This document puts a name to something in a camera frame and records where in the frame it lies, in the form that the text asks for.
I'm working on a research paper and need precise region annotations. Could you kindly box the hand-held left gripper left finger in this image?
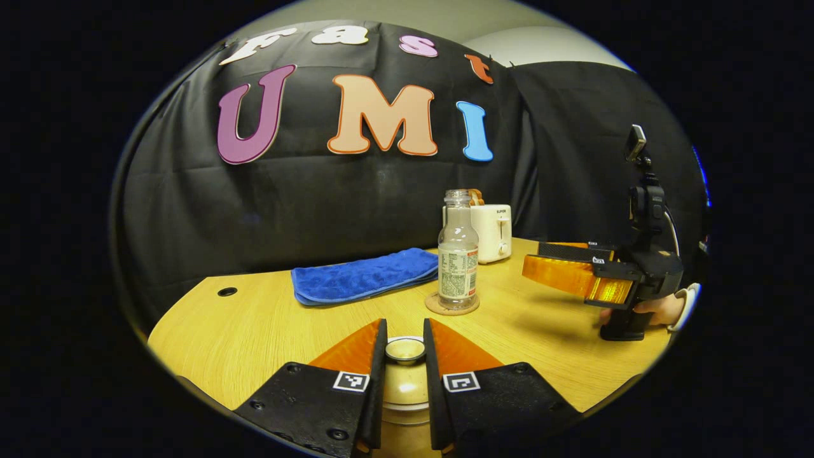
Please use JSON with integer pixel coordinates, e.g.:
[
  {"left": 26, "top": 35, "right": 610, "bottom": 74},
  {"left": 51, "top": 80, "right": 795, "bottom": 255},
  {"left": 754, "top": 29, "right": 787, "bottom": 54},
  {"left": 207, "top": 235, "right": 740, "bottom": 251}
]
[{"left": 232, "top": 319, "right": 389, "bottom": 458}]

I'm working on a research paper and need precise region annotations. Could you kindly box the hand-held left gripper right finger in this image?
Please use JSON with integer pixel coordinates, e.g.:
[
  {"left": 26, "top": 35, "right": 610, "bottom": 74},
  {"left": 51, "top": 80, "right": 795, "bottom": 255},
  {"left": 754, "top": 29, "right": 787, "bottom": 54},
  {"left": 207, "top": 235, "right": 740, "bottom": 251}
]
[{"left": 423, "top": 319, "right": 583, "bottom": 457}]

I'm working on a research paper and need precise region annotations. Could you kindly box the white teacup lid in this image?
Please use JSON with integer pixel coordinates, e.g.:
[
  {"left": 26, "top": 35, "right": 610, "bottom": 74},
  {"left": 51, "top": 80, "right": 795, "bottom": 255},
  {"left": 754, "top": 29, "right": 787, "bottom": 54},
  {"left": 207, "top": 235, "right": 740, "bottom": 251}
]
[{"left": 380, "top": 336, "right": 431, "bottom": 408}]

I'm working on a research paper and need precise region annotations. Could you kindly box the round wooden coaster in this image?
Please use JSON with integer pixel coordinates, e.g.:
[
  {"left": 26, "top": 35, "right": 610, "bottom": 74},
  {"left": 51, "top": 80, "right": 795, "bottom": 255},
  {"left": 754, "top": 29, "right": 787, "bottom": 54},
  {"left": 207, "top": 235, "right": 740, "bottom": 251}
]
[{"left": 425, "top": 291, "right": 481, "bottom": 316}]

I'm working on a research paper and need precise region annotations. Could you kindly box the clear glass water bottle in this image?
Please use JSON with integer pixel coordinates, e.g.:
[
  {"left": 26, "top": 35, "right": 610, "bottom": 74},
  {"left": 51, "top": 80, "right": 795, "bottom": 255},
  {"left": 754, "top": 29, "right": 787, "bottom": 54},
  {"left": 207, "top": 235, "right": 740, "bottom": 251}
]
[{"left": 438, "top": 189, "right": 480, "bottom": 311}]

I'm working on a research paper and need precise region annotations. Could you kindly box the white toaster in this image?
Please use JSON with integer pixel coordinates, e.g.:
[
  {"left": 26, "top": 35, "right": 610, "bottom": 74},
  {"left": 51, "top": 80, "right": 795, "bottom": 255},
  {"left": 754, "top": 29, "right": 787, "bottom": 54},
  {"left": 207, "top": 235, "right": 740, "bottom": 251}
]
[{"left": 443, "top": 204, "right": 513, "bottom": 265}]

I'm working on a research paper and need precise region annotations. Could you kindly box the blue folded towel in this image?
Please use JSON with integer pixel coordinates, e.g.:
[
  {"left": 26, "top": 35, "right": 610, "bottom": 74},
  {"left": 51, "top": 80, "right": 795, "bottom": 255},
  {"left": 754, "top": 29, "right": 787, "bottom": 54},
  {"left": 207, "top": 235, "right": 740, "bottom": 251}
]
[{"left": 291, "top": 247, "right": 441, "bottom": 307}]

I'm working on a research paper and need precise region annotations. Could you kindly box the black backdrop cloth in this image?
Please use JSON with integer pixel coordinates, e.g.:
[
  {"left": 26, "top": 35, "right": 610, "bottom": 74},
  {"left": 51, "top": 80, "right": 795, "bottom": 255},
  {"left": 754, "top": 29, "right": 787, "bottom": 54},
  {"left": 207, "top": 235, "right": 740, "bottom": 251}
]
[{"left": 109, "top": 19, "right": 708, "bottom": 331}]

